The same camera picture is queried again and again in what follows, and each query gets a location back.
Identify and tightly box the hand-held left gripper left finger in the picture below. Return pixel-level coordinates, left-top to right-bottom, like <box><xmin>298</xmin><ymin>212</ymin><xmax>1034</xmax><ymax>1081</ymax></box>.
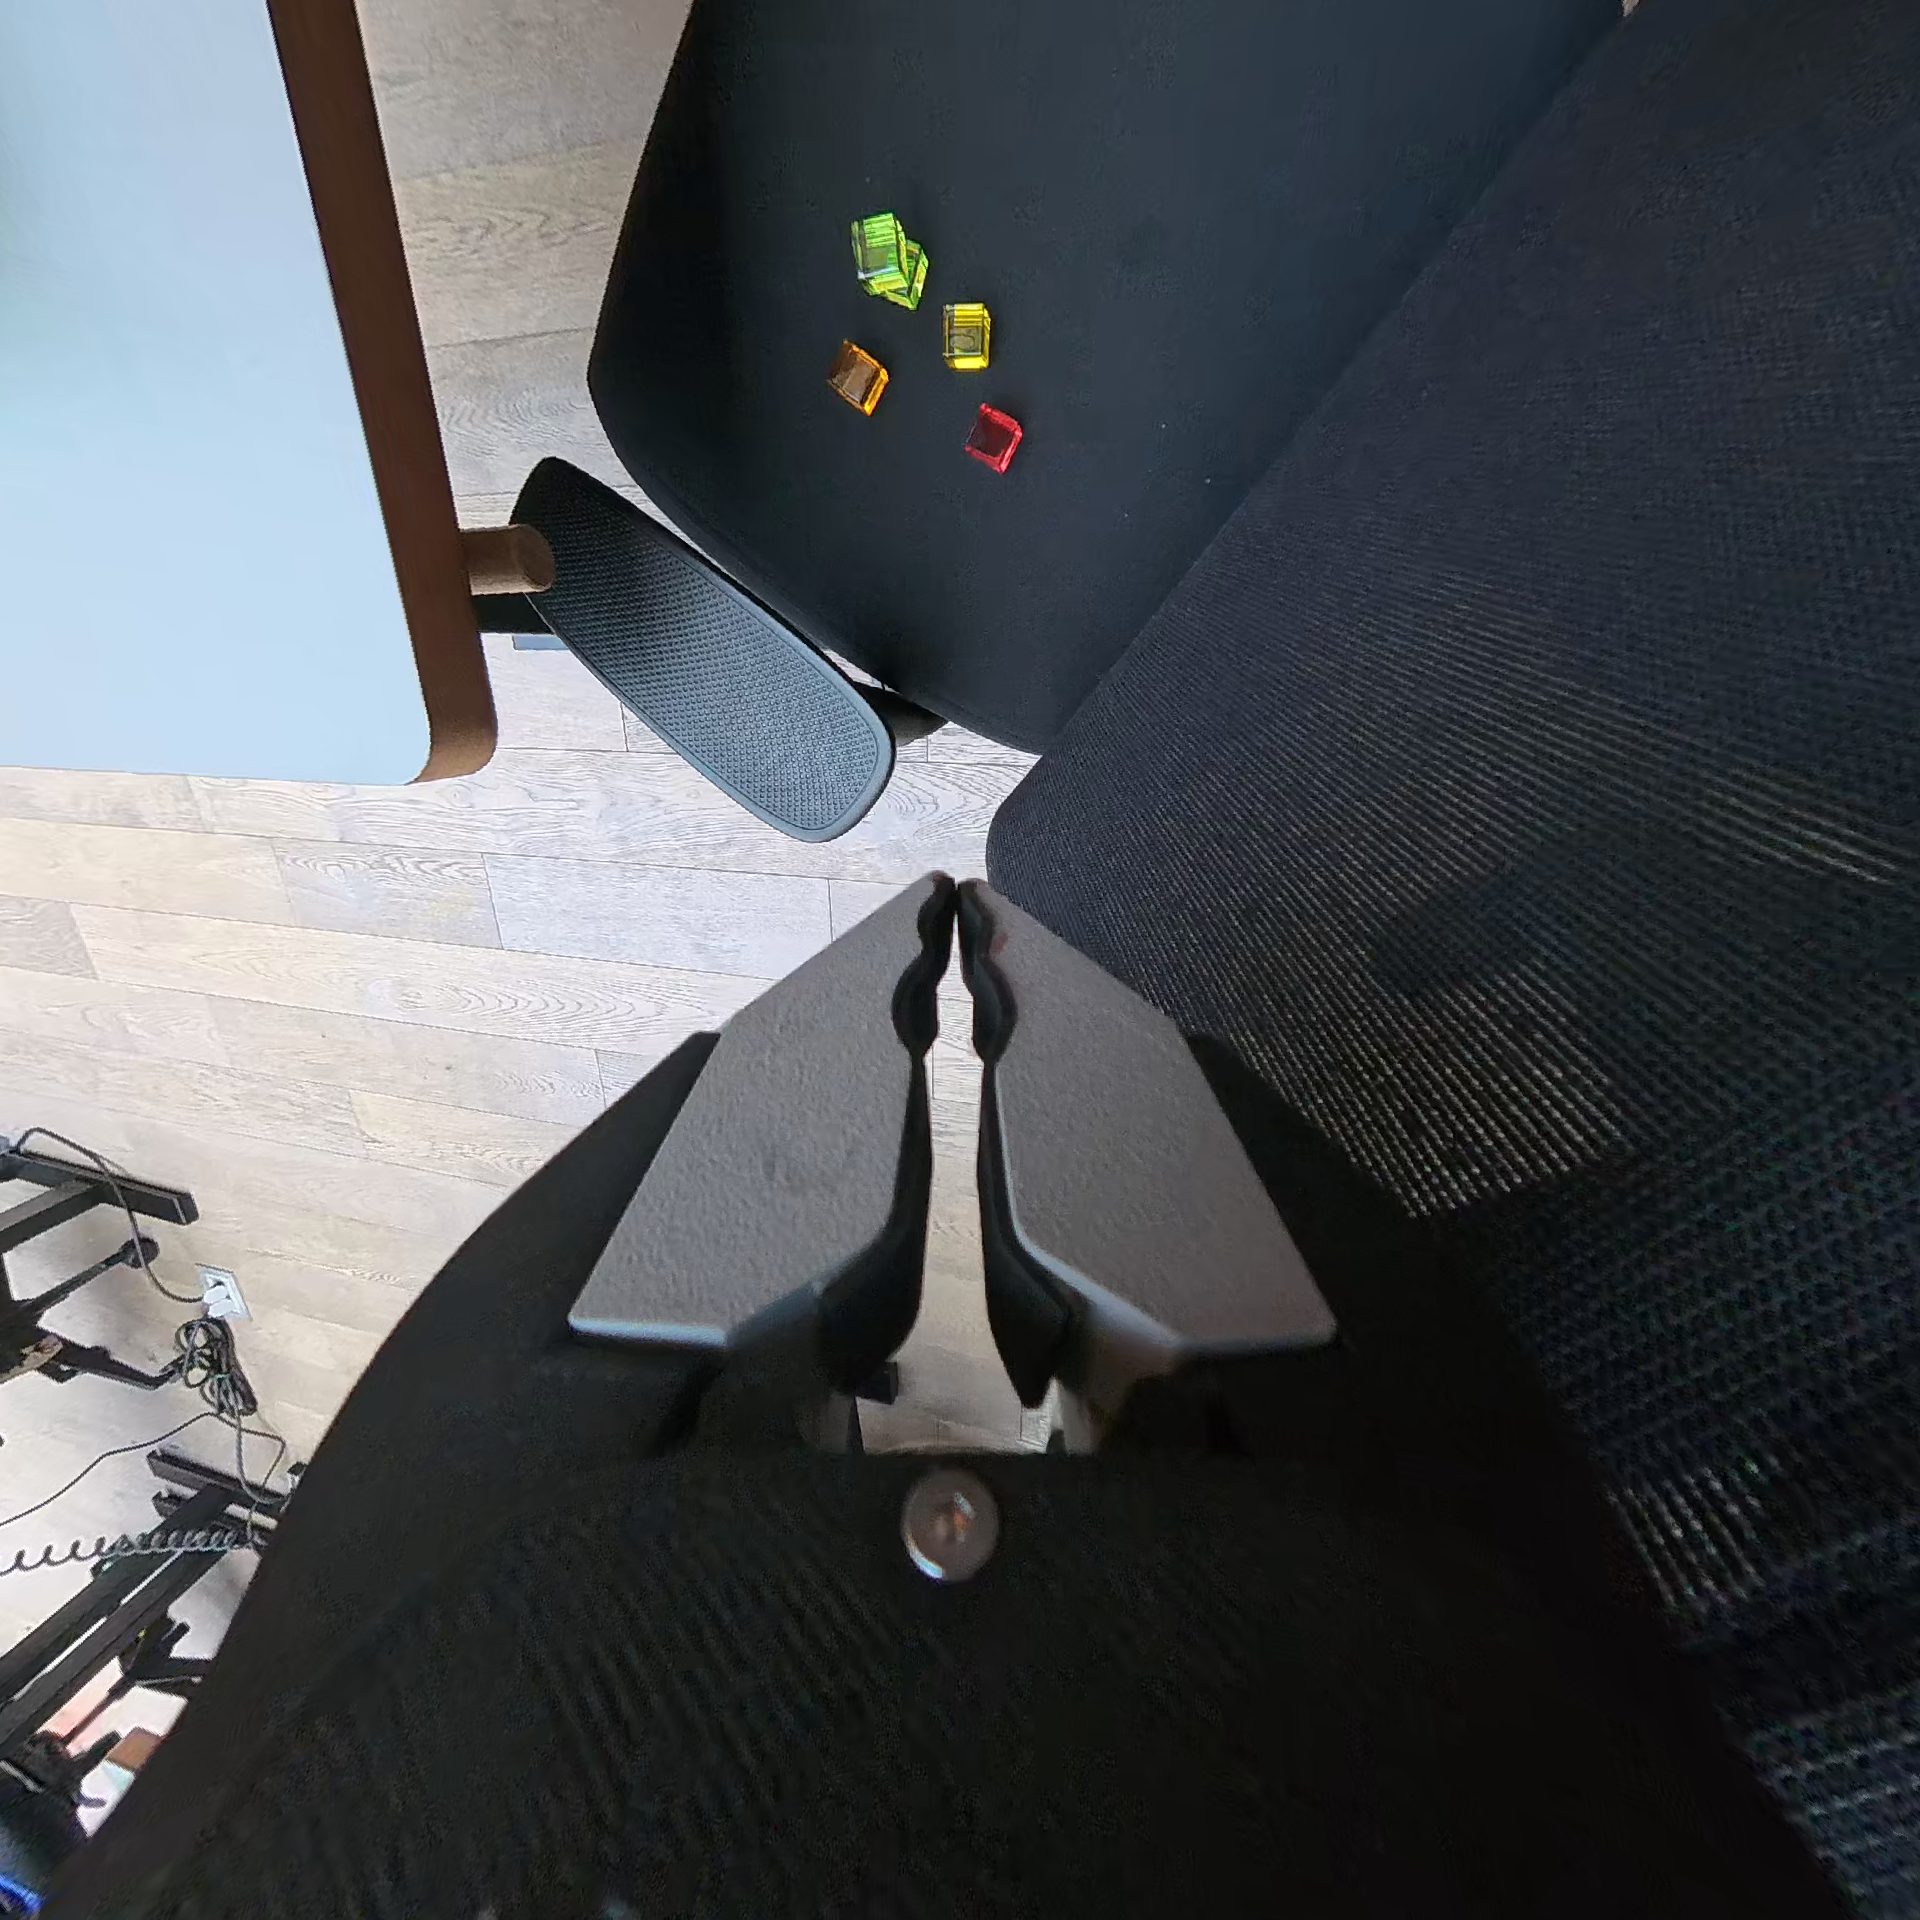
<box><xmin>567</xmin><ymin>873</ymin><xmax>962</xmax><ymax>1452</ymax></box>

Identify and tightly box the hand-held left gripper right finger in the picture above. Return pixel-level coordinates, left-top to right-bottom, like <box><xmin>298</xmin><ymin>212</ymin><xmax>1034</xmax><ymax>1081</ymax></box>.
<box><xmin>960</xmin><ymin>877</ymin><xmax>1338</xmax><ymax>1459</ymax></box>

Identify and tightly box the blue-grey desk with wooden edge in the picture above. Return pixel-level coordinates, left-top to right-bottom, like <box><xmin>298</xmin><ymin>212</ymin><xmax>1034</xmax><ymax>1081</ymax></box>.
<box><xmin>0</xmin><ymin>0</ymin><xmax>559</xmax><ymax>789</ymax></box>

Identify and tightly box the black office chair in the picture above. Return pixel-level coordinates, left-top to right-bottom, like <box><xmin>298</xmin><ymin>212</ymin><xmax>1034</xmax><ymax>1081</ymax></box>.
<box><xmin>501</xmin><ymin>0</ymin><xmax>1920</xmax><ymax>1920</ymax></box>

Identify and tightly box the black cable bundle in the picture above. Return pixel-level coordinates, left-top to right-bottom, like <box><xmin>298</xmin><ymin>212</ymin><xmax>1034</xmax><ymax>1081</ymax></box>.
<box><xmin>32</xmin><ymin>1126</ymin><xmax>287</xmax><ymax>1518</ymax></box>

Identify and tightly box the black metal frame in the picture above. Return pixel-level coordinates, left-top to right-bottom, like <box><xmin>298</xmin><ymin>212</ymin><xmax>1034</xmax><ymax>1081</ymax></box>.
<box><xmin>0</xmin><ymin>1131</ymin><xmax>201</xmax><ymax>1387</ymax></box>
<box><xmin>0</xmin><ymin>1450</ymin><xmax>301</xmax><ymax>1786</ymax></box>

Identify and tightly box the black coiled cable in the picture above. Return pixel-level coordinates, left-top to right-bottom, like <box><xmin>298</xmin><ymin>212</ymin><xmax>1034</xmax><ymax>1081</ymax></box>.
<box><xmin>0</xmin><ymin>1516</ymin><xmax>228</xmax><ymax>1576</ymax></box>

